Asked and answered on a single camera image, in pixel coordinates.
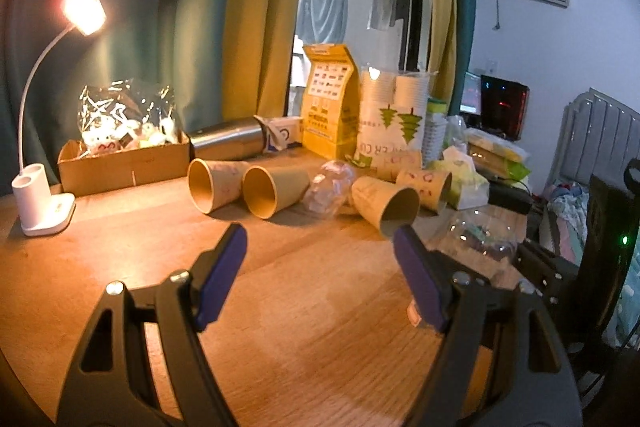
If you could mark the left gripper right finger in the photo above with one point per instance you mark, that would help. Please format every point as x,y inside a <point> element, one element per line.
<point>453,300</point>

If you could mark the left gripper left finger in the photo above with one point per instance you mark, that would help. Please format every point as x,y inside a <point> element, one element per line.
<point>185,303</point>

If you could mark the clear plastic patterned cup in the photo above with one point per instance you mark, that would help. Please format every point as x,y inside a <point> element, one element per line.
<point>481,242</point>

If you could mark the patterned cup right front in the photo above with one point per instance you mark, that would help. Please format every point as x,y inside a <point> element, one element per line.
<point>433,186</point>

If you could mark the large open brown cup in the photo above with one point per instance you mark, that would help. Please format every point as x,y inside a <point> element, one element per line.
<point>387,206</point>

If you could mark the patterned paper cup far left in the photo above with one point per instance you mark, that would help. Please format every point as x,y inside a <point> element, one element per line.
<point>214,183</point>

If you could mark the plain brown paper cup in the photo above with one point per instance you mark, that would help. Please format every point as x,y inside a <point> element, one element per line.
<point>268,190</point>

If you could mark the brown cup stack in bag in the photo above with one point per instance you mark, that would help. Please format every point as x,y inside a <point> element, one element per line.
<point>497,156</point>

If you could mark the patterned cup right back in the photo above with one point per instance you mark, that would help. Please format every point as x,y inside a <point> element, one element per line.
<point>389,165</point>

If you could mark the black pouch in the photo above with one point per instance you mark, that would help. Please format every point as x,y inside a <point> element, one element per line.
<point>509,198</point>

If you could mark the grey headboard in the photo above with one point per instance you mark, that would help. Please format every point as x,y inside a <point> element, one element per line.
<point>598,134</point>

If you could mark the brown cardboard box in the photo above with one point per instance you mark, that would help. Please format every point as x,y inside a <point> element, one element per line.
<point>83,175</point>

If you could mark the stainless steel thermos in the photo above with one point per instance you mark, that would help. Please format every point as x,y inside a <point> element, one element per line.
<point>233,140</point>

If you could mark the white desk lamp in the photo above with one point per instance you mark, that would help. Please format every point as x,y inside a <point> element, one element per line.
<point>42,210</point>

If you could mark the white small box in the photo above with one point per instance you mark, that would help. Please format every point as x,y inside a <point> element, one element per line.
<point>281,133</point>

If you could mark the packaged white paper cups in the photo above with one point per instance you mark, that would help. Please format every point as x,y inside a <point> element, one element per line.
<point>392,113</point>

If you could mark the clear plastic snack bag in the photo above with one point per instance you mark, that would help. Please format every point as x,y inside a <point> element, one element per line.
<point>126,115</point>

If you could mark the black computer case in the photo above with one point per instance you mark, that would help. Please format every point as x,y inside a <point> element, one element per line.
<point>503,105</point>

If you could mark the computer monitor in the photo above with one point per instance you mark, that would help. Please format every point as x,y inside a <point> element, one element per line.
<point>471,98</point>

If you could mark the yellow paper carton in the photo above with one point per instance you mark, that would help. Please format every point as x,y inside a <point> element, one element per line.
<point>331,101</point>

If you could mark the teal curtain right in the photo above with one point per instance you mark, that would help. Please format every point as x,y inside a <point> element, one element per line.
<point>466,10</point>

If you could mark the teal curtain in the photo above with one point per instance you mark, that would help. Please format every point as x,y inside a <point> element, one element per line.
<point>466,10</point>
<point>176,43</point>

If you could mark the hanging grey garment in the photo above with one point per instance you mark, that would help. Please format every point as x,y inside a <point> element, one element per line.
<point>385,13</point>

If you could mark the hanging blue towel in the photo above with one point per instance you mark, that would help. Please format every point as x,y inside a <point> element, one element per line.
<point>321,21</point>

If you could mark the teal curtain left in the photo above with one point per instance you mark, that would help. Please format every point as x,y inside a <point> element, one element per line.
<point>176,43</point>

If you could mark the yellow curtain left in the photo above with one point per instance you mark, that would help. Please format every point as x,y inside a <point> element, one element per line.
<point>256,57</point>

